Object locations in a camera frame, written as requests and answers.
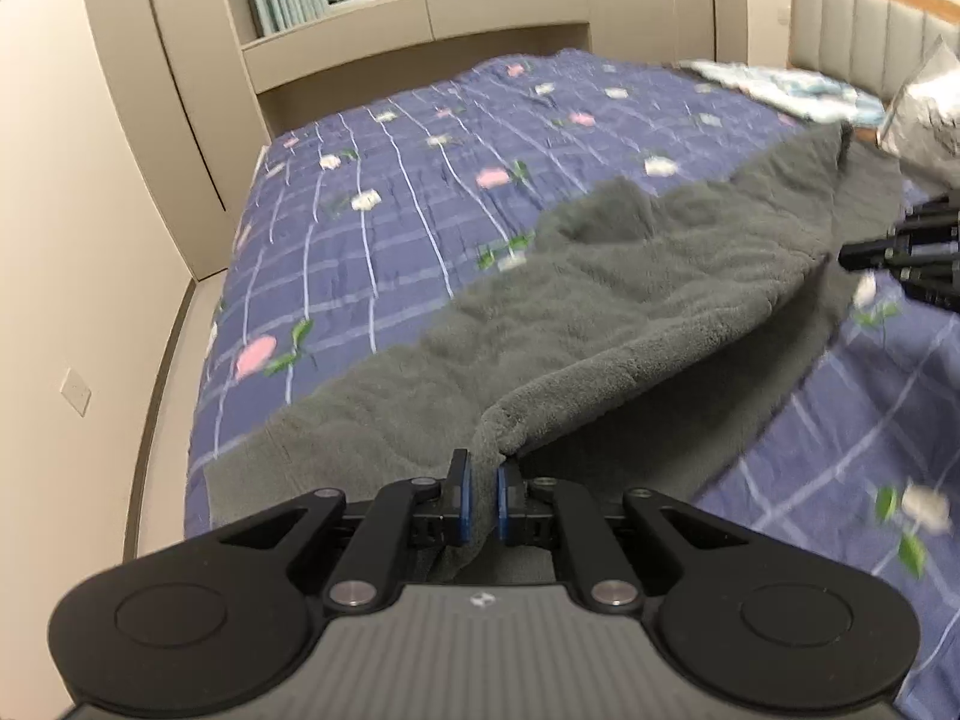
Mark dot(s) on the white plastic bag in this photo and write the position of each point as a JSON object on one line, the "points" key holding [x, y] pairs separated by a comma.
{"points": [[926, 112]]}

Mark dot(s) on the white wall socket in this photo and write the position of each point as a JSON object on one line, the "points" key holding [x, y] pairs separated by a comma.
{"points": [[76, 391]]}

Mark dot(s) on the beige wardrobe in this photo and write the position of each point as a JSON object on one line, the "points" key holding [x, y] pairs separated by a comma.
{"points": [[709, 0], [157, 90]]}

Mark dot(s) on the beige window cabinet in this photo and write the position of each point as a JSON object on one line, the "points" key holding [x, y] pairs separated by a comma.
{"points": [[420, 34]]}

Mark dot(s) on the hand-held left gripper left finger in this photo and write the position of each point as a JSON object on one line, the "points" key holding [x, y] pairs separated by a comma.
{"points": [[463, 496]]}

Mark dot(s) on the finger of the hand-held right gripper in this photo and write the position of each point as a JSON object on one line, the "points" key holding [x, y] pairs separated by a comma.
{"points": [[934, 219], [862, 253]]}

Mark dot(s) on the light blue patterned blanket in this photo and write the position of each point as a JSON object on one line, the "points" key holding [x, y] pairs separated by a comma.
{"points": [[787, 86]]}

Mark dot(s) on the grey padded wooden headboard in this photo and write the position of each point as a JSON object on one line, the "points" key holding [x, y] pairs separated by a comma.
{"points": [[847, 30]]}

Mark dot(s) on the grey fleece pants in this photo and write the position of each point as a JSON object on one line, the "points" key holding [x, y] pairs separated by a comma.
{"points": [[600, 300]]}

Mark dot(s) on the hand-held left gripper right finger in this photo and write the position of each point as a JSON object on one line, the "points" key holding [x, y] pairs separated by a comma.
{"points": [[506, 504]]}

